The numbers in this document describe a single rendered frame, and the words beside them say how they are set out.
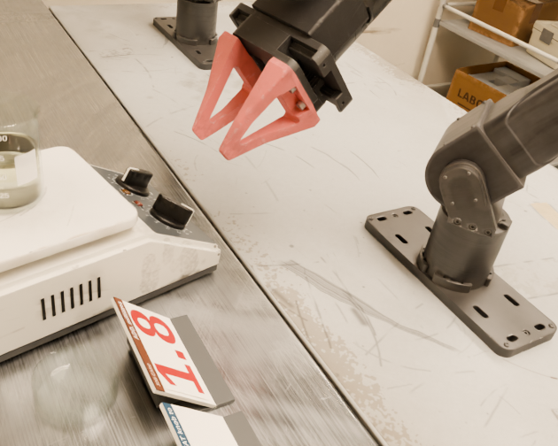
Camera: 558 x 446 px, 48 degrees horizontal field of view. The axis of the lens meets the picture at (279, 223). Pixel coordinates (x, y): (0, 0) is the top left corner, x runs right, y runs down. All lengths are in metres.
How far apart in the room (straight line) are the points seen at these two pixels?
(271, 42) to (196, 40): 0.54
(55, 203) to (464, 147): 0.32
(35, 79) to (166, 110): 0.18
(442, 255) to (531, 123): 0.14
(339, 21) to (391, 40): 2.23
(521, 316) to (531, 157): 0.15
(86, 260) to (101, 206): 0.04
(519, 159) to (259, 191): 0.28
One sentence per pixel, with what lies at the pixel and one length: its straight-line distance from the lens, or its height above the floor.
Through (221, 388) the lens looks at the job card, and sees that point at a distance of 0.46.
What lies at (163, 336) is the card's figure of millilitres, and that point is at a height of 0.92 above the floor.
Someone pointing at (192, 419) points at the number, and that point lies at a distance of 0.41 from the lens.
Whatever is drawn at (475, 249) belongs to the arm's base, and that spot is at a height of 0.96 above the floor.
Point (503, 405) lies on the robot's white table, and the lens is 0.52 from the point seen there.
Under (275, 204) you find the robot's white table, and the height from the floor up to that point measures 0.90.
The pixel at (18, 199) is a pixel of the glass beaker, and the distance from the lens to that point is 0.46.
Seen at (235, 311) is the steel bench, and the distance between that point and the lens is 0.52.
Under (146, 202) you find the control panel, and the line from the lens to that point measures 0.55.
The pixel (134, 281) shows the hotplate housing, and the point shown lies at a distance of 0.49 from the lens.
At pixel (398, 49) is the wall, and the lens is 2.75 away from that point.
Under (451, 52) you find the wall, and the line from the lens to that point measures 2.98.
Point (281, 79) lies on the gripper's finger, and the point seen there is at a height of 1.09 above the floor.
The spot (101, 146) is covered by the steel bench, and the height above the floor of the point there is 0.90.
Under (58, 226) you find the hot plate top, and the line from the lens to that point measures 0.46.
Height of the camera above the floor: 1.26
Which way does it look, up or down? 35 degrees down
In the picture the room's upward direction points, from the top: 10 degrees clockwise
